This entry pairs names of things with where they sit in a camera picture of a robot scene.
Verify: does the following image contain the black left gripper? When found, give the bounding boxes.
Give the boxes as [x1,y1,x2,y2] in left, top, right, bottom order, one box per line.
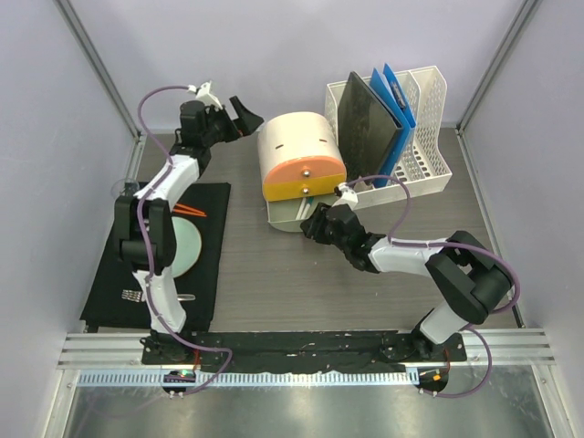
[203,98,264,148]

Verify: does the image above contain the white marker green cap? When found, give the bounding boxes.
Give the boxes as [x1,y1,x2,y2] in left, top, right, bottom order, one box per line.
[296,197,314,220]

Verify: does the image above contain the cream round drawer cabinet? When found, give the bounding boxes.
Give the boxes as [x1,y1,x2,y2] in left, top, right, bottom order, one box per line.
[257,111,347,233]

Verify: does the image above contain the cream perforated file organizer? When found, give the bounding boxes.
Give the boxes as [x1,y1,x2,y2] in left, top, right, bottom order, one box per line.
[324,66,452,210]

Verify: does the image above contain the blue plastic folder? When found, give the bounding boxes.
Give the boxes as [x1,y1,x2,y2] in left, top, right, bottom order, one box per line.
[370,63,416,175]

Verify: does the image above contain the white marker blue cap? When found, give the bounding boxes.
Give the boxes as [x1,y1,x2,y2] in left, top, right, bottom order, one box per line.
[300,203,315,220]

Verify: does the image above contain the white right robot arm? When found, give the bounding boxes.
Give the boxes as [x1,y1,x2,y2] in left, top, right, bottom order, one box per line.
[300,203,518,360]

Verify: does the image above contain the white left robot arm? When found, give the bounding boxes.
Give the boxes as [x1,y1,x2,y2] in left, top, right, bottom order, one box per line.
[113,96,264,364]

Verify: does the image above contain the pale green plate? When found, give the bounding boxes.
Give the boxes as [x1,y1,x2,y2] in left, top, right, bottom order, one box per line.
[172,216,203,278]

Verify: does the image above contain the clear glass cup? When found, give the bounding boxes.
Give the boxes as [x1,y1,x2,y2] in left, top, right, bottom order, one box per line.
[110,178,141,199]

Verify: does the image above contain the metal spoon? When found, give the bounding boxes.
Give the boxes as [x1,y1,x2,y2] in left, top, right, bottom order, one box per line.
[121,289,196,302]

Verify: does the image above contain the black cloth mat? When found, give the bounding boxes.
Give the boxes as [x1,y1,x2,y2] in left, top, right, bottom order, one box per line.
[80,182,231,331]

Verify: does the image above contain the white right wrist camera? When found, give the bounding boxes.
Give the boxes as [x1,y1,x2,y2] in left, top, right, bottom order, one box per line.
[333,182,359,209]

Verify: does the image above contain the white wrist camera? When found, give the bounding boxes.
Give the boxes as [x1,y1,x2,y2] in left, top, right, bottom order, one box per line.
[333,182,359,209]
[187,80,224,110]

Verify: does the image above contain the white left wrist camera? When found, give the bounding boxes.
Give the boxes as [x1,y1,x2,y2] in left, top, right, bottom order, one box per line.
[187,80,224,110]

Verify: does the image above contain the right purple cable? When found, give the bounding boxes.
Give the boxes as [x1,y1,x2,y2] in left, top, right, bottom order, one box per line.
[341,175,522,398]

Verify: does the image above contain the black mounting rail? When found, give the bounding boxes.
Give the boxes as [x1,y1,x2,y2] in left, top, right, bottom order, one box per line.
[141,330,467,374]

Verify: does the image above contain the white slotted cable duct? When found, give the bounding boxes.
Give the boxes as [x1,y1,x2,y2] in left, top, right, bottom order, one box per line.
[78,368,419,388]

